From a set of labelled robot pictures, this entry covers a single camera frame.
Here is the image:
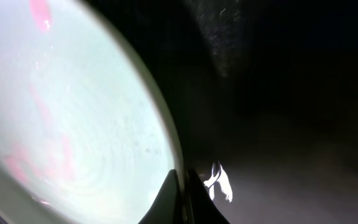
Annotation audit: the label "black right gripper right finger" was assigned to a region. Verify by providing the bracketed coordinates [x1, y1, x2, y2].
[186, 169, 229, 224]

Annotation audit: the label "pale green plate front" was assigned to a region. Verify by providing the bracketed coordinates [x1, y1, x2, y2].
[0, 0, 183, 224]

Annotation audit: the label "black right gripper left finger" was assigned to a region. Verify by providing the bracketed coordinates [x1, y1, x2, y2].
[139, 169, 182, 224]

